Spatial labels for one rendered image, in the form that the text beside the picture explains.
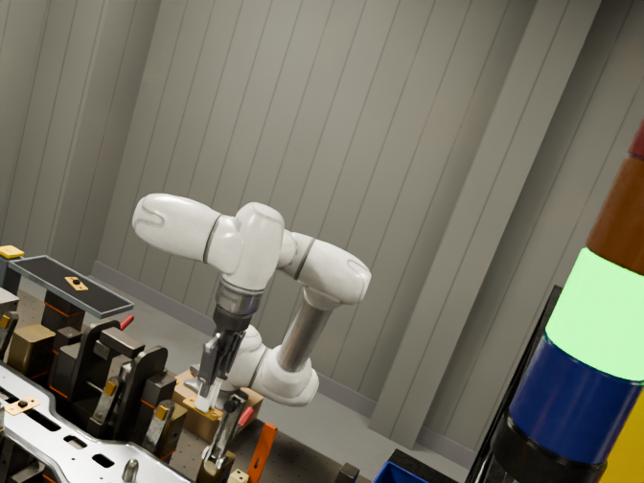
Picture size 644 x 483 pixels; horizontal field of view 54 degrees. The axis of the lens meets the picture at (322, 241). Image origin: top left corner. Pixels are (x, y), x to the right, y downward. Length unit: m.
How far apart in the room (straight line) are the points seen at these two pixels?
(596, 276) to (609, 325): 0.03
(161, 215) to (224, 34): 3.26
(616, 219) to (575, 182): 3.38
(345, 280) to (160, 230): 0.66
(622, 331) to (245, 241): 0.87
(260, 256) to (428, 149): 2.76
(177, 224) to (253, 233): 0.14
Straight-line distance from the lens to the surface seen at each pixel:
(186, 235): 1.21
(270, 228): 1.19
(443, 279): 3.78
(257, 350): 2.23
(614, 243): 0.42
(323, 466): 2.38
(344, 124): 4.01
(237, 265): 1.20
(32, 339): 1.87
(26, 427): 1.69
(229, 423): 1.57
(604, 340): 0.42
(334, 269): 1.73
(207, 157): 4.43
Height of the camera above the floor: 1.99
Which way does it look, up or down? 15 degrees down
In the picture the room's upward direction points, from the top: 19 degrees clockwise
